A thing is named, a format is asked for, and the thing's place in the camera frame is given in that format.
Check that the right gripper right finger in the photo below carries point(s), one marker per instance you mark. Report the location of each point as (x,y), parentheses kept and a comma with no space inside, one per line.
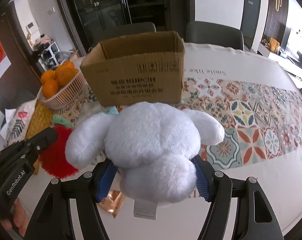
(254,219)

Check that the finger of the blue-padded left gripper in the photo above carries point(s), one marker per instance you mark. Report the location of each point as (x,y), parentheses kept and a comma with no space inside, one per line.
(40,141)

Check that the red strawberry plush toy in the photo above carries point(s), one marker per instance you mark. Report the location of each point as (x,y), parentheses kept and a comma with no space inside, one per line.
(53,159)

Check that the orange biscuit packet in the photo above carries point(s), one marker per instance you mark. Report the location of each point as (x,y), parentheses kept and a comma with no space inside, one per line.
(112,202)

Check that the white plush toy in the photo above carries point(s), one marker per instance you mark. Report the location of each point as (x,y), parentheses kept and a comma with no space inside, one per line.
(152,144)

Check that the teal tissue packet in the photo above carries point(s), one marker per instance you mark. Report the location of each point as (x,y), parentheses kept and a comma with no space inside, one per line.
(111,110)

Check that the person's left hand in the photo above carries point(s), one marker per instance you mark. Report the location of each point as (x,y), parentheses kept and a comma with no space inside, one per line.
(20,218)

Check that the floral patterned cloth cover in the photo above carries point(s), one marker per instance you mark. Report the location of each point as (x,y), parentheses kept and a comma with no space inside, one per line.
(17,122)

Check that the orange left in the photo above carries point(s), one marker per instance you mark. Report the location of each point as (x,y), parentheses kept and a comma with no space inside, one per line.
(50,88)

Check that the orange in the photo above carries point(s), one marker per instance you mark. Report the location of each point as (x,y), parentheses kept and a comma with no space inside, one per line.
(64,75)
(50,88)
(50,74)
(67,64)

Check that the white fruit basket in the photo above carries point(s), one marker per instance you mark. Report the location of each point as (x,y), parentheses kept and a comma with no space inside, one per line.
(66,95)

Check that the brown entrance door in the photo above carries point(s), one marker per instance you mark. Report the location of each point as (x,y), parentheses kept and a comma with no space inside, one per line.
(18,81)

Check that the orange right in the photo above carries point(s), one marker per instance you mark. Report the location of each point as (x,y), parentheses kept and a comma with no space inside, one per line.
(50,74)

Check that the orange front centre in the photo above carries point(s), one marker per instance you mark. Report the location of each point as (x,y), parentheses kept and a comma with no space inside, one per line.
(64,75)

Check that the white shoe rack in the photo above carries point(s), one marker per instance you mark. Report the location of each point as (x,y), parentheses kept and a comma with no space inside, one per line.
(47,54)

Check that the orange top back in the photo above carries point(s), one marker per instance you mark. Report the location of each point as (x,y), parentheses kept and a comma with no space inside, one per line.
(67,64)

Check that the patterned tile table runner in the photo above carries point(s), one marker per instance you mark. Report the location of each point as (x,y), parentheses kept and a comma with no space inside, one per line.
(263,125)

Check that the brown cardboard box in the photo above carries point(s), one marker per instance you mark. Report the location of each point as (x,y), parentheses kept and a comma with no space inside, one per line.
(141,67)

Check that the dark chair left back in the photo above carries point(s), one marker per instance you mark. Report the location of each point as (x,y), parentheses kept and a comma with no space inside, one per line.
(128,29)

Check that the dark chair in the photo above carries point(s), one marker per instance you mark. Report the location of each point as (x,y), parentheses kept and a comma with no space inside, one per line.
(128,29)
(216,34)

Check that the white tv cabinet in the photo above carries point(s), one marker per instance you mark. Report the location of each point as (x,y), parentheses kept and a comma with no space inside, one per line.
(285,63)

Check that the black glass sliding door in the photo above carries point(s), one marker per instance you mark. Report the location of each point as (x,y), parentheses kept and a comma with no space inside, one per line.
(88,21)

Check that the dark chair right back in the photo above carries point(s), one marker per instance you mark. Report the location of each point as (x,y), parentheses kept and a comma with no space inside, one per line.
(216,34)

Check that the wall intercom panel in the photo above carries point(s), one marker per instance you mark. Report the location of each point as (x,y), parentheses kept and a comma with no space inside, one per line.
(32,27)

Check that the dark wall panel gold ornament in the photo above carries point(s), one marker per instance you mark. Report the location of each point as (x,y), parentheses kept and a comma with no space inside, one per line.
(276,20)

